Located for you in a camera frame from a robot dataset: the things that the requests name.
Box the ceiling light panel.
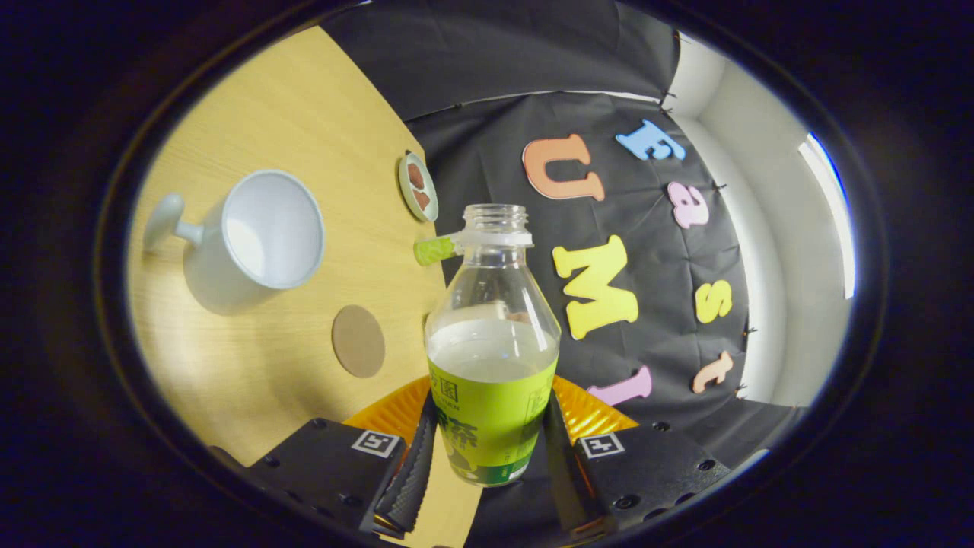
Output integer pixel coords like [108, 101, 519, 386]
[797, 132, 858, 300]

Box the juice bottle green label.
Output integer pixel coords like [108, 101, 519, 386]
[425, 203, 562, 488]

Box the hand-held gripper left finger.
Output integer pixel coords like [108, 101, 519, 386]
[242, 374, 441, 537]

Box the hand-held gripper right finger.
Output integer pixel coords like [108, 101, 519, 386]
[542, 374, 733, 537]

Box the capped bottle green label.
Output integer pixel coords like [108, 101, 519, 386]
[413, 231, 465, 267]

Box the round brown coaster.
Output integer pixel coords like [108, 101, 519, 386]
[331, 304, 386, 379]

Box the wooden table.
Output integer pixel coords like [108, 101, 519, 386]
[126, 25, 484, 548]

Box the white cup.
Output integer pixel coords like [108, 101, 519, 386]
[143, 169, 326, 294]

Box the pale green plate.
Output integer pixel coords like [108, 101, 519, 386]
[398, 150, 440, 223]

